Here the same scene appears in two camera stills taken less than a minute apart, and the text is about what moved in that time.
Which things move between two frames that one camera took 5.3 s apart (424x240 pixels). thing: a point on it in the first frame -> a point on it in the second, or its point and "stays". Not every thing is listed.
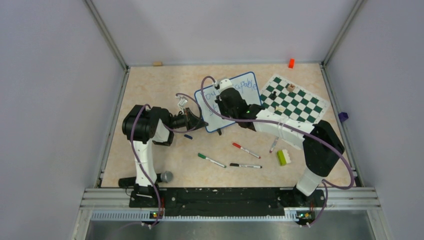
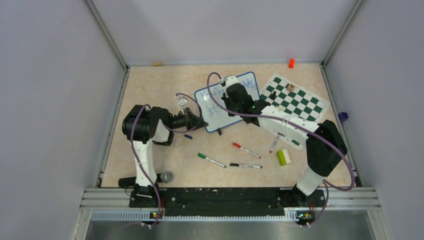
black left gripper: (188, 114) stays
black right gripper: (220, 103) -> (227, 100)
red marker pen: (239, 146) stays
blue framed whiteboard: (247, 85) stays
